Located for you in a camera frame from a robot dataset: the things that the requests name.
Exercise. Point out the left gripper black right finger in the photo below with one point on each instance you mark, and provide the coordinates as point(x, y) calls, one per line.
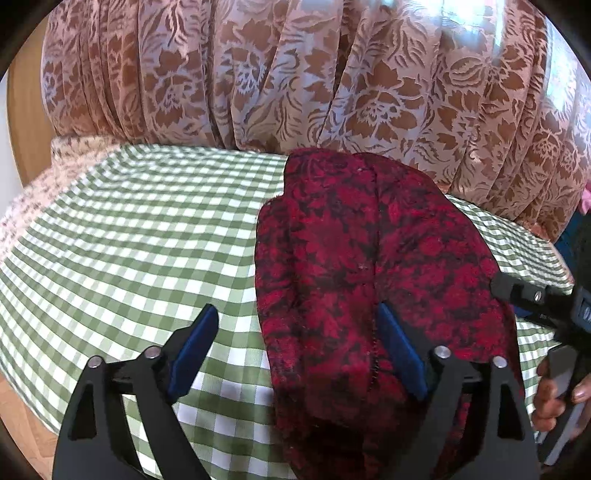
point(473, 421)

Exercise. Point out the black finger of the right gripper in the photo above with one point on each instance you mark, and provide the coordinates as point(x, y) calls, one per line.
point(532, 302)

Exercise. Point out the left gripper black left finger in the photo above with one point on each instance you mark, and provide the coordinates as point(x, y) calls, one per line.
point(95, 441)

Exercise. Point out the dark red floral knit sweater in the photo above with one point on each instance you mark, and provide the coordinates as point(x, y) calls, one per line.
point(349, 231)

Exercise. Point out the person's right hand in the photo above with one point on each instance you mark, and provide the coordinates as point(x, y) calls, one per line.
point(548, 407)

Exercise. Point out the pink crumpled cloth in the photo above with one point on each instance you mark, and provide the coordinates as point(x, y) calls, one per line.
point(585, 203)

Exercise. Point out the green white checkered bed sheet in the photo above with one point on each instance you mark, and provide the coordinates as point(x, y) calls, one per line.
point(125, 254)

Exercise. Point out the brown floral patterned curtain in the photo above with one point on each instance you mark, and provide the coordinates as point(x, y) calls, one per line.
point(485, 97)

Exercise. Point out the pink floral mattress cover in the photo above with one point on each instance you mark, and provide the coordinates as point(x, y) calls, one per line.
point(70, 157)

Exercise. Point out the wooden door frame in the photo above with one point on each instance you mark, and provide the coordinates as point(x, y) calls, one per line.
point(30, 130)

